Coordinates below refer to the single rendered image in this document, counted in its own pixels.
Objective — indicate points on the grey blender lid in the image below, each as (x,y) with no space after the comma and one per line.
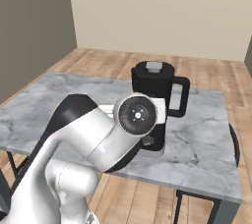
(153,67)

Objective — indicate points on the black blender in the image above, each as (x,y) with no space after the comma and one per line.
(154,84)

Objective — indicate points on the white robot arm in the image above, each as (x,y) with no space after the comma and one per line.
(82,136)

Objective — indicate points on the grey marble table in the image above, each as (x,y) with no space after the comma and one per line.
(197,142)

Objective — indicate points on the black stool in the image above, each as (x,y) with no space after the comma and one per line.
(235,146)

